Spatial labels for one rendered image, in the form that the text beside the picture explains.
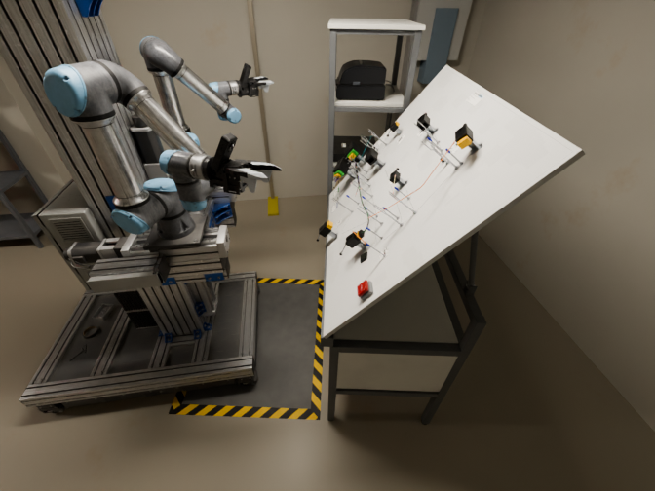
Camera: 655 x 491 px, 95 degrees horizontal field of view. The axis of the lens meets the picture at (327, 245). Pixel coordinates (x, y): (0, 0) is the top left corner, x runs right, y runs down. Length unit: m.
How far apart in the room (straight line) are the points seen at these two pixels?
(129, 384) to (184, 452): 0.50
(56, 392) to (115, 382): 0.32
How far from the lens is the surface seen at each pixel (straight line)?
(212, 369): 2.06
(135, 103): 1.19
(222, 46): 3.40
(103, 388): 2.28
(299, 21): 3.37
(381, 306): 1.51
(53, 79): 1.14
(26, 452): 2.61
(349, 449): 2.04
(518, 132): 1.14
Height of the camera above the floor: 1.95
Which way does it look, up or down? 40 degrees down
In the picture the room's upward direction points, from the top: 1 degrees clockwise
